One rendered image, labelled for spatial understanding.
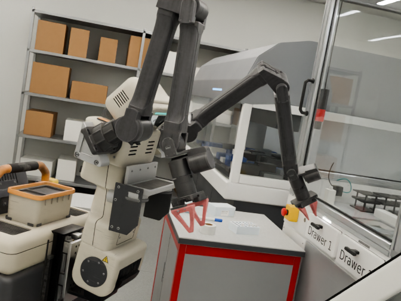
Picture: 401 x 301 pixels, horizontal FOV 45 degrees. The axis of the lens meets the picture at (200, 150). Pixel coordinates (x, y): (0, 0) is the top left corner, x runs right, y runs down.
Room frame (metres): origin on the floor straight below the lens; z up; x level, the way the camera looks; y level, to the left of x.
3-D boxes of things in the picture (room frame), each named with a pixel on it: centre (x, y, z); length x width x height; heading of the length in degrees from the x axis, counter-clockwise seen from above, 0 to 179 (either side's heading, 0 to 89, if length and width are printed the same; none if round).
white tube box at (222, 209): (2.55, -0.16, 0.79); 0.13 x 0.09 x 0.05; 121
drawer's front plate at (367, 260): (1.72, -0.63, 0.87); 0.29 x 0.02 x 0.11; 11
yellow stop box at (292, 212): (2.35, -0.49, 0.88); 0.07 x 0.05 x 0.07; 11
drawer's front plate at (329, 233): (2.03, -0.57, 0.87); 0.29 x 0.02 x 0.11; 11
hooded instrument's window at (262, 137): (3.77, -0.58, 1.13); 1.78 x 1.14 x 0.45; 11
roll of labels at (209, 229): (2.15, -0.09, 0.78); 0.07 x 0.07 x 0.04
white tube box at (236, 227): (2.27, -0.27, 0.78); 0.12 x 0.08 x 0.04; 115
